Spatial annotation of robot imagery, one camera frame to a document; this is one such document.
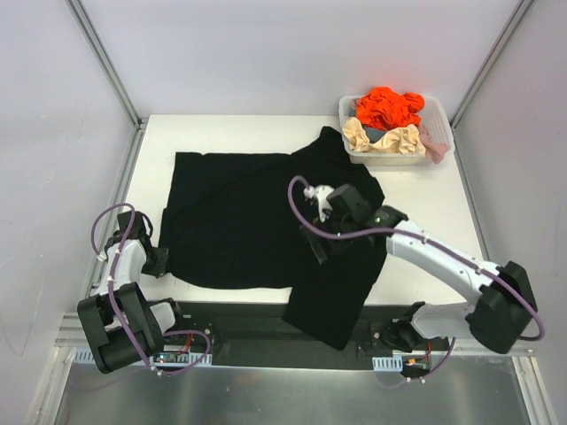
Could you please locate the black t-shirt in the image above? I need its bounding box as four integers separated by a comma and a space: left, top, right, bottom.
159, 127, 386, 350

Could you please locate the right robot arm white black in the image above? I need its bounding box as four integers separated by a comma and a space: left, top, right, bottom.
292, 183, 542, 354

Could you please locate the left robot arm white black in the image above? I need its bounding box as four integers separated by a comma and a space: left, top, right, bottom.
77, 210, 188, 374

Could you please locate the grey-blue t-shirt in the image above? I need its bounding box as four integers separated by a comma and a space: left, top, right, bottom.
364, 127, 385, 143

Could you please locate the cream t-shirt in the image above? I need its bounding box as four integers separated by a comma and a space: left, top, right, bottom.
342, 117, 426, 156

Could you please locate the pink t-shirt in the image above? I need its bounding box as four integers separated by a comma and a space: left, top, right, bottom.
418, 124, 449, 165

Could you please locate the orange t-shirt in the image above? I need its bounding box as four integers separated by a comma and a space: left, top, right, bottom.
355, 87, 425, 131

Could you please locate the white plastic basket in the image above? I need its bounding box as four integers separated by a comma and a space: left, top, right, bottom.
338, 95, 455, 166

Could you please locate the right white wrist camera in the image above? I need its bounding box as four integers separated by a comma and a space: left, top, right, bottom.
303, 185, 335, 222

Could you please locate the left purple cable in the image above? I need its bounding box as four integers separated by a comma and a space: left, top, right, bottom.
90, 202, 212, 377

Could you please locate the aluminium front rail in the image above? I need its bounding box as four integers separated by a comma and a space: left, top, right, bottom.
54, 312, 89, 347

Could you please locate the left slotted cable duct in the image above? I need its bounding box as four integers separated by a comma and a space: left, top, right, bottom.
74, 348, 213, 368

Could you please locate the slotted cable duct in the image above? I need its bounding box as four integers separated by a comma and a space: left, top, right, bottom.
372, 355, 403, 373
74, 348, 213, 368

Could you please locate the right slotted cable duct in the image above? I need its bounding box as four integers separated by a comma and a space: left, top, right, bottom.
372, 355, 403, 373

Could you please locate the right aluminium frame post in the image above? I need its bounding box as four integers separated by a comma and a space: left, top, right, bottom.
450, 0, 535, 130

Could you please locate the aluminium frame post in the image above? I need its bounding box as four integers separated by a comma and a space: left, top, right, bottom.
66, 0, 144, 129
450, 0, 535, 130

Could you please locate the left aluminium frame post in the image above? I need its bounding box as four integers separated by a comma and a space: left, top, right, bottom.
66, 0, 144, 129

